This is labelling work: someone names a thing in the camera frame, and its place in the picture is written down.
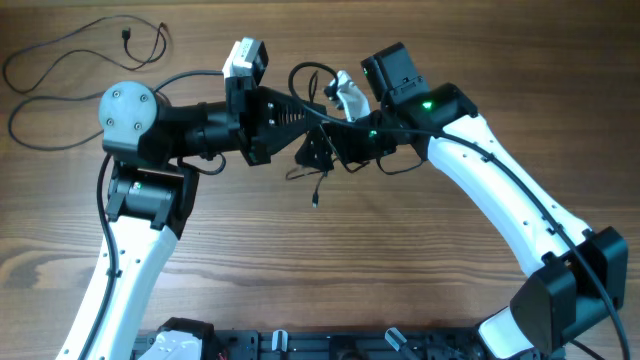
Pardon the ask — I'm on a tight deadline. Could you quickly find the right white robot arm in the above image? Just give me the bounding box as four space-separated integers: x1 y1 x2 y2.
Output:
301 43 630 359

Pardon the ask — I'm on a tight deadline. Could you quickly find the thick black USB cable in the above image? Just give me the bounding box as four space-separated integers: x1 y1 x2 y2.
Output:
1 13 161 152

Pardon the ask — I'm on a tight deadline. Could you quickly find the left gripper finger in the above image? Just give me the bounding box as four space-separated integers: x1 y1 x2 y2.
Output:
259 87 327 125
254 124 309 163

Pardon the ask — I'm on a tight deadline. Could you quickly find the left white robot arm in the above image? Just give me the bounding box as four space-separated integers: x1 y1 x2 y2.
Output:
58 77 327 359

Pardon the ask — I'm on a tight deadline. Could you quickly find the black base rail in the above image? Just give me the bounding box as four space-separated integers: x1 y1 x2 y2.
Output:
132 327 566 360

